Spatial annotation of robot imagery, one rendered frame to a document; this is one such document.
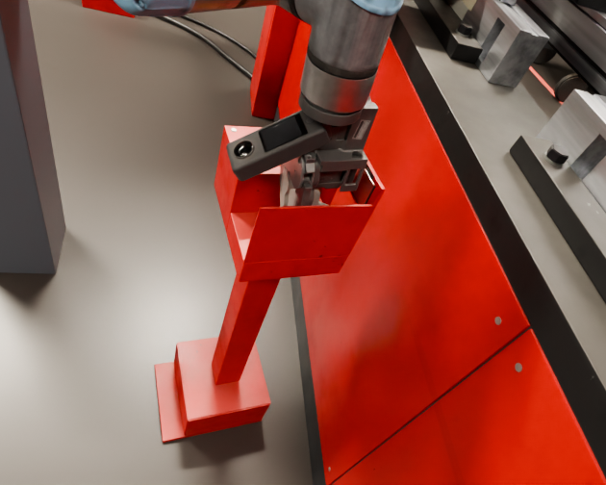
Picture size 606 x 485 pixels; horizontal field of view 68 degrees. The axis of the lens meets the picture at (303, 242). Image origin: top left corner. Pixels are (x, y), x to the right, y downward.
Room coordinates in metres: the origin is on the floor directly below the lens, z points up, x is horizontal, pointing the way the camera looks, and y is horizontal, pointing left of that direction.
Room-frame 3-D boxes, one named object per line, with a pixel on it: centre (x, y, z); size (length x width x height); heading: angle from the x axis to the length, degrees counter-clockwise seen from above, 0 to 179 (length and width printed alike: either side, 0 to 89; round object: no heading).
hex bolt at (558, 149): (0.58, -0.27, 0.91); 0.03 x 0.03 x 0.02
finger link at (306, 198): (0.43, 0.03, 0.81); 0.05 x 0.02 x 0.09; 34
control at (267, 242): (0.50, 0.05, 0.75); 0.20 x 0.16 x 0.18; 34
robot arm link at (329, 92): (0.46, 0.04, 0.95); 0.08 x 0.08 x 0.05
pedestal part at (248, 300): (0.50, 0.05, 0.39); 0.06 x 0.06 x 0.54; 34
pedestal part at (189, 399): (0.49, 0.08, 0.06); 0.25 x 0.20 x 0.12; 124
